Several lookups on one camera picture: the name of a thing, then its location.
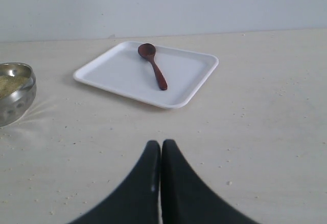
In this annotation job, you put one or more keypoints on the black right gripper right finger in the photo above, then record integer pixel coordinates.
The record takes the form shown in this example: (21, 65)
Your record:
(185, 198)

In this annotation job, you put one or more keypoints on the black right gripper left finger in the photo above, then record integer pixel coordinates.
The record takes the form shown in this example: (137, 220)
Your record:
(135, 200)

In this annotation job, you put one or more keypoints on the dark red wooden spoon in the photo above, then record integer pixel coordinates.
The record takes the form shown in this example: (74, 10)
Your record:
(148, 51)

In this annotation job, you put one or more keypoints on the white rectangular plastic tray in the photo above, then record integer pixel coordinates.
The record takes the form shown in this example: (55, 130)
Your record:
(122, 71)

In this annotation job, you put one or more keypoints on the steel bowl of yellow grain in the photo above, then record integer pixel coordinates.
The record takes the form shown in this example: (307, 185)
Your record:
(18, 91)

